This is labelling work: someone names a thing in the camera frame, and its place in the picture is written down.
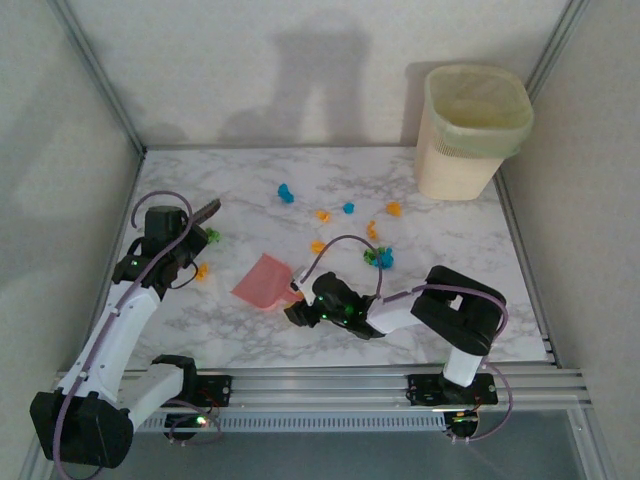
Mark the brown hand brush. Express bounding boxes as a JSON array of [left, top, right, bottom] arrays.
[[192, 197, 222, 227]]

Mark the pink plastic dustpan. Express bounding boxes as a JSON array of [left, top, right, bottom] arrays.
[[229, 253, 304, 314]]

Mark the black controller board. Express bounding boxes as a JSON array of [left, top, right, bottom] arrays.
[[163, 413, 221, 446], [444, 410, 481, 444]]

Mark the beige plastic trash bin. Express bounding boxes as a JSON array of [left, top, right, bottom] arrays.
[[413, 63, 535, 202]]

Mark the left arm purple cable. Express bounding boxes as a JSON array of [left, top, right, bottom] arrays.
[[52, 192, 224, 479]]

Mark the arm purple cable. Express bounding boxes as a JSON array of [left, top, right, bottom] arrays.
[[52, 192, 224, 479], [304, 234, 516, 444]]

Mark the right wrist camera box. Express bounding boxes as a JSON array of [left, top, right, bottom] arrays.
[[289, 267, 314, 301]]

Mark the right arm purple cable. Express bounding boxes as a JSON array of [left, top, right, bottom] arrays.
[[304, 234, 516, 444]]

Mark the aluminium mounting rail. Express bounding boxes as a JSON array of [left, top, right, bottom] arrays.
[[47, 367, 594, 414]]

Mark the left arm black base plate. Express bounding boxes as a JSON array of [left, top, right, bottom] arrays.
[[187, 374, 234, 407]]

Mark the grey slotted cable duct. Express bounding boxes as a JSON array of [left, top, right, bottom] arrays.
[[137, 412, 447, 434]]

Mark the aluminium back rail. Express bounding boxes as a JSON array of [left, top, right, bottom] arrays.
[[142, 143, 420, 152]]

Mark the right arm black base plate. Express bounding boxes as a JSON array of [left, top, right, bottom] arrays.
[[407, 372, 500, 406]]

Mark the aluminium corner post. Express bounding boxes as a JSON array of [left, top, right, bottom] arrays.
[[522, 0, 594, 101], [47, 0, 147, 154]]

